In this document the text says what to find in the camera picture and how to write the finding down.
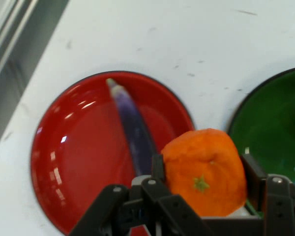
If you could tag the red round plate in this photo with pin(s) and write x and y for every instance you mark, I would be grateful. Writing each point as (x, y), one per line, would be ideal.
(83, 152)

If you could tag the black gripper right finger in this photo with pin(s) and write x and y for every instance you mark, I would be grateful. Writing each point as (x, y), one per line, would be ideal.
(277, 204)

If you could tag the aluminium window rail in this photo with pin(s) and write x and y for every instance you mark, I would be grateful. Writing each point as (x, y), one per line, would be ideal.
(9, 37)

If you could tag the orange toy tangerine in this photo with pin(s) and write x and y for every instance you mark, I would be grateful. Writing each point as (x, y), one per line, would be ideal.
(206, 169)

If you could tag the green round plate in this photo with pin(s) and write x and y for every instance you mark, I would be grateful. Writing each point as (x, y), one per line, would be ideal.
(268, 127)

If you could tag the purple toy eggplant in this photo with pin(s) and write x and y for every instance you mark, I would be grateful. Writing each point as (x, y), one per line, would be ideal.
(135, 127)

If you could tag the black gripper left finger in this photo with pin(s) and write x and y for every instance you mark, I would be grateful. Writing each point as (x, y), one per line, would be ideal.
(150, 206)

